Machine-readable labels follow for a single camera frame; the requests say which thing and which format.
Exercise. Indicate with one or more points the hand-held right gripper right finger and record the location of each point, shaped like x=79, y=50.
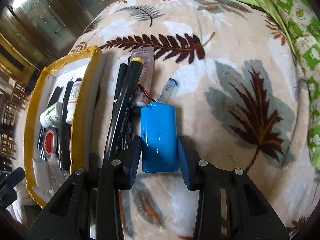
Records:
x=183, y=162

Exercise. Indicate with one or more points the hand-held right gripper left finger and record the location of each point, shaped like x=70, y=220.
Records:
x=133, y=160

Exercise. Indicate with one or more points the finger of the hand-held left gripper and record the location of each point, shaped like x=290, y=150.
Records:
x=10, y=185

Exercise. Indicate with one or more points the white charger adapter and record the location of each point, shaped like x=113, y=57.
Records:
x=41, y=172

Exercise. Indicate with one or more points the blue battery pack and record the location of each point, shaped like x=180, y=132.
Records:
x=158, y=135

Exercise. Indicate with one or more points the white and pink tube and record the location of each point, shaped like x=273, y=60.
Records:
x=57, y=173

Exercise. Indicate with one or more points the black marker with blue cap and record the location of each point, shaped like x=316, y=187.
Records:
x=64, y=135

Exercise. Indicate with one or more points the white bottle with green label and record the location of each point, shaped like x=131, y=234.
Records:
x=51, y=116

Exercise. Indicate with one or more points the white bottle with red label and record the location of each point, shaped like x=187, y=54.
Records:
x=73, y=100

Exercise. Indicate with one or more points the foam box with yellow tape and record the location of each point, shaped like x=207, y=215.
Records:
x=83, y=80

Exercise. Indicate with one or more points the black marker with purple cap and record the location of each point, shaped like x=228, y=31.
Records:
x=55, y=95

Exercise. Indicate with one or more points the red tape roll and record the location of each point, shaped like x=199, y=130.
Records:
x=48, y=140

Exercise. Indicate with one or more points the black marker with yellow cap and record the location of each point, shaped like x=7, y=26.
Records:
x=125, y=100

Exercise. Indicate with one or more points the clear pen with blue cap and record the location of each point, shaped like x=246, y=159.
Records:
x=170, y=90

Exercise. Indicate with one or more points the wooden chair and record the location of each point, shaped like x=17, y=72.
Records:
x=10, y=100

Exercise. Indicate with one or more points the plain black marker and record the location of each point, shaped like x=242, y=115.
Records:
x=122, y=75

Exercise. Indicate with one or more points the small pink sachet tube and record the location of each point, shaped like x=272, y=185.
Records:
x=147, y=65

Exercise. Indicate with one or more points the leaf printed blanket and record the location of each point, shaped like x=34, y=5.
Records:
x=225, y=42

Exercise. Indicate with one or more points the glass door cabinet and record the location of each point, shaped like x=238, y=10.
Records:
x=37, y=12

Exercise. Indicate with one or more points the green printed quilt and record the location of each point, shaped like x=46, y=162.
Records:
x=300, y=30

